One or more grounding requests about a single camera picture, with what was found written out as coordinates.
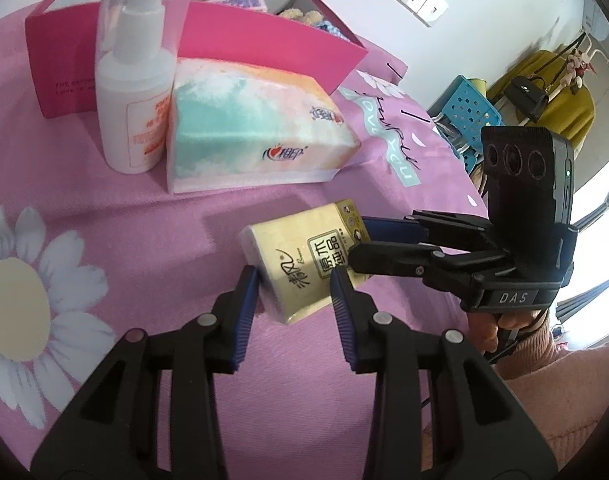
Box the cream plush toy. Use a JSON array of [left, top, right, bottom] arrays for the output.
[[277, 7, 322, 26]]

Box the mustard yellow sweater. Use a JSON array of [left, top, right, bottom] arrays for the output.
[[487, 50, 596, 148]]

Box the blue plastic basket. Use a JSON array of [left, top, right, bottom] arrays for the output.
[[427, 75, 502, 171]]

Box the white pump bottle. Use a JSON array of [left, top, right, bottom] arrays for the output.
[[94, 0, 194, 175]]

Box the yellow tissue packet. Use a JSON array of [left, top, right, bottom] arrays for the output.
[[241, 200, 371, 326]]

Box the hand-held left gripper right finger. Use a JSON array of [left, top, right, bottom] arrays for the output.
[[330, 266, 557, 480]]

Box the pink cardboard box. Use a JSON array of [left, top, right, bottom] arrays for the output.
[[24, 0, 369, 120]]

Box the black handbag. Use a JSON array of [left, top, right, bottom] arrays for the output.
[[503, 75, 550, 123]]

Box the person's right hand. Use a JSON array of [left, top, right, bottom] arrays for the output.
[[465, 309, 550, 361]]

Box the person's right forearm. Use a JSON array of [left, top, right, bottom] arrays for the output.
[[424, 330, 609, 461]]

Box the white coat rack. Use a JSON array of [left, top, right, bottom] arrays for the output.
[[514, 30, 609, 126]]

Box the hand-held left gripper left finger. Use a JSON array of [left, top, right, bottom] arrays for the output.
[[30, 265, 261, 480]]

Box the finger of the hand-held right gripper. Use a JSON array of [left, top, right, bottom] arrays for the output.
[[360, 210, 500, 248], [347, 240, 510, 293]]

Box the pastel tissue box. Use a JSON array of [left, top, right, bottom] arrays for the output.
[[165, 57, 361, 195]]

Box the pink hanging doll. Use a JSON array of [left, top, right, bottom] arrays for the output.
[[564, 52, 592, 93]]

